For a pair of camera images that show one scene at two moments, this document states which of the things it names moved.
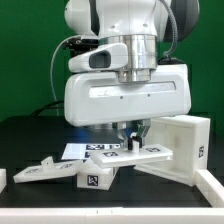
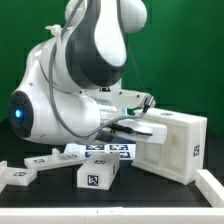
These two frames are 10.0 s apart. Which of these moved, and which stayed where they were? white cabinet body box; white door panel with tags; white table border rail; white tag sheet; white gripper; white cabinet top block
Moved: white gripper; white door panel with tags
Stayed: white cabinet body box; white tag sheet; white table border rail; white cabinet top block
